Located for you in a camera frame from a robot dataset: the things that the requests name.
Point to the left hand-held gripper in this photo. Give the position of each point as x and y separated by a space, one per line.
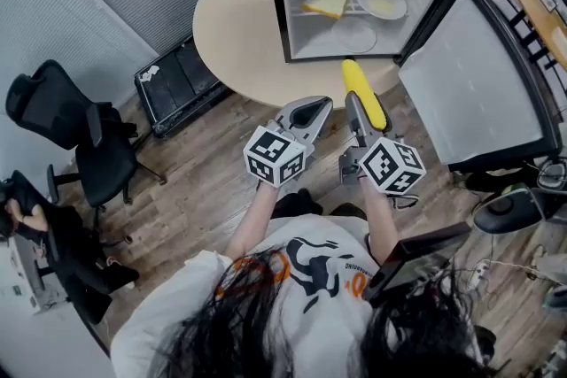
272 155

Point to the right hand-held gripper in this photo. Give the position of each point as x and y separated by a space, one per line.
392 166

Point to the yellow banana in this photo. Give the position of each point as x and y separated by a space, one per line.
361 90

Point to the black mini fridge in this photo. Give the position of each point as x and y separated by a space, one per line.
469 79

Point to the person's right forearm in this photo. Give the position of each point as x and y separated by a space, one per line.
381 221

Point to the person's left forearm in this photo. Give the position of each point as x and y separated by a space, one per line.
254 221

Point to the plain white plate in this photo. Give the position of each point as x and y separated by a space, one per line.
354 35

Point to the person's black trousers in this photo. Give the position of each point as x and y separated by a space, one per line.
297 203

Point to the round beige table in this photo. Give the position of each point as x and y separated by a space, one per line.
235 40

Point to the white plate with yellow centre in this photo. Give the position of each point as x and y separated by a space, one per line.
382 1

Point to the black flat platform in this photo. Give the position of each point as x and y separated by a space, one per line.
177 88

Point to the black tablet device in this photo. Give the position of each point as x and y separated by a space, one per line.
412 261

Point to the grey round shell chair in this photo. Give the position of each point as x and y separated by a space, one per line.
505 212

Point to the white power strip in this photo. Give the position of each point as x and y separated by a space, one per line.
477 274

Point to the person's white printed t-shirt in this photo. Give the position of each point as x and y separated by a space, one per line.
328 314

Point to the wooden desk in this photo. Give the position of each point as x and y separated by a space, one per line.
545 22

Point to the black office chair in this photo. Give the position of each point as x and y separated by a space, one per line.
102 159

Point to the white desk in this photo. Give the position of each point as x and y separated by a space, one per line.
17 279

